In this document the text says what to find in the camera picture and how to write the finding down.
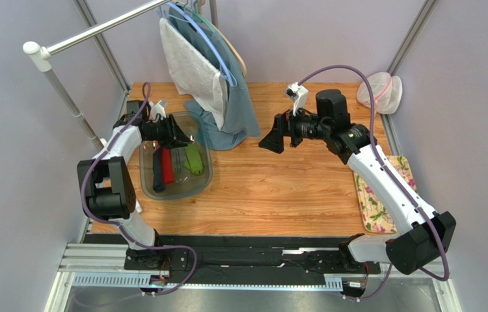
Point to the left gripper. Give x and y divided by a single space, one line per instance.
175 137

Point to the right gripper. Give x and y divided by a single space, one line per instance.
289 130

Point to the green paper napkin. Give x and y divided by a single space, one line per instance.
193 160

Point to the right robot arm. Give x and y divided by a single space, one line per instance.
422 234

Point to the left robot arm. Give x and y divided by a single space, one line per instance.
106 189

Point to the clear plastic container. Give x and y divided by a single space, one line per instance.
185 183

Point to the blue-grey hanging shirt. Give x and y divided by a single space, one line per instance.
240 121

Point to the grey hanging towel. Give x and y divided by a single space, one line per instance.
192 73

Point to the blue clothes hanger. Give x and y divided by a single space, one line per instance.
226 73

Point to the white mesh laundry bag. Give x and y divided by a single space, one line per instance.
387 92

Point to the green clothes hanger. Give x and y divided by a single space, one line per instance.
194 9

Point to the floral tray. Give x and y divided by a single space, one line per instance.
375 217

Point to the wooden clothes hanger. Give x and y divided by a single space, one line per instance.
214 22

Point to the metal clothes rack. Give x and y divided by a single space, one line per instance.
41 55

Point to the red handled utensil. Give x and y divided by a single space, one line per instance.
166 166

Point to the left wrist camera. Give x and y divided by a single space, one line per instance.
157 110

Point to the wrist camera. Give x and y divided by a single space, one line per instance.
298 94
157 110

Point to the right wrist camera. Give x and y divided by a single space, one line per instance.
298 94

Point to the dark blue handled utensil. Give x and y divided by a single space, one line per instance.
158 182

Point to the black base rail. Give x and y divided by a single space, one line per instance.
251 260

